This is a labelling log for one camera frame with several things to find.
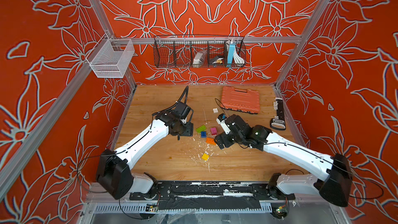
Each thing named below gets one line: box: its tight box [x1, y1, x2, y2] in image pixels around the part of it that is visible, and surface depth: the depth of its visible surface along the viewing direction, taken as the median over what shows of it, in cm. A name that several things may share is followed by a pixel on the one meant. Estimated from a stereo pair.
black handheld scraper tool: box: [269, 97, 286, 131], surface depth 100 cm
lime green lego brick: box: [195, 124, 207, 134], surface depth 97 cm
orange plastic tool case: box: [220, 86, 261, 115], surface depth 106 cm
